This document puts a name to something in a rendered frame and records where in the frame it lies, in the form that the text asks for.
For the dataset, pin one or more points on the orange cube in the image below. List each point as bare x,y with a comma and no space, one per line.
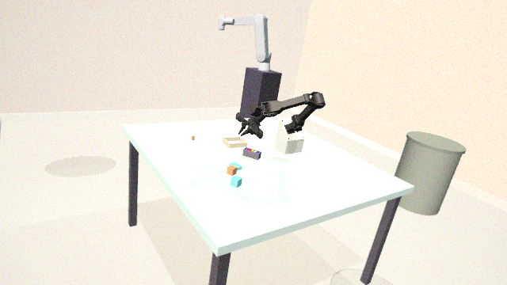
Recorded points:
232,170

